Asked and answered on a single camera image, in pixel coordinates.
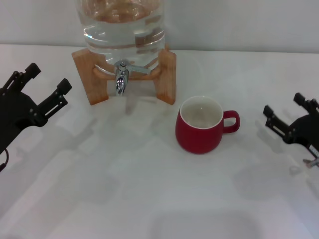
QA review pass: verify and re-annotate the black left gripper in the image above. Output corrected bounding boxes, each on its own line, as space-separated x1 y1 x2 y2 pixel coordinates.
0 63 73 156

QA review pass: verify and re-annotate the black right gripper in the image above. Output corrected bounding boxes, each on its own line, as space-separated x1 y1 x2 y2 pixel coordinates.
263 92 319 150

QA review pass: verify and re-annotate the chrome faucet tap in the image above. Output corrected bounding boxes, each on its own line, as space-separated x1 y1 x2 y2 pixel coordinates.
114 60 152 97

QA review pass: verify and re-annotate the red ceramic cup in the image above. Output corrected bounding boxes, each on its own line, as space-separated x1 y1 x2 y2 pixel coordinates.
174 95 241 155

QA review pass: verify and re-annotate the wooden dispenser stand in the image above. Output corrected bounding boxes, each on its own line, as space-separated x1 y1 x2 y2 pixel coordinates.
71 43 177 106

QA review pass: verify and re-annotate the clear glass water dispenser jar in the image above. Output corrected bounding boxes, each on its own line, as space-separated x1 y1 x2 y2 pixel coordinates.
79 0 166 75

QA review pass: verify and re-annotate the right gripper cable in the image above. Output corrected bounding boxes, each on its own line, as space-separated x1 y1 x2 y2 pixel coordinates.
303 149 319 168

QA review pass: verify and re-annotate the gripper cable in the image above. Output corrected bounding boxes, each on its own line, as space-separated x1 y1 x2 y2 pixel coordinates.
0 148 10 172
303 149 319 168

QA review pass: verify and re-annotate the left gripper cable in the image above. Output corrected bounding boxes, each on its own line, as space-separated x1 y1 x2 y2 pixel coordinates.
0 148 10 172

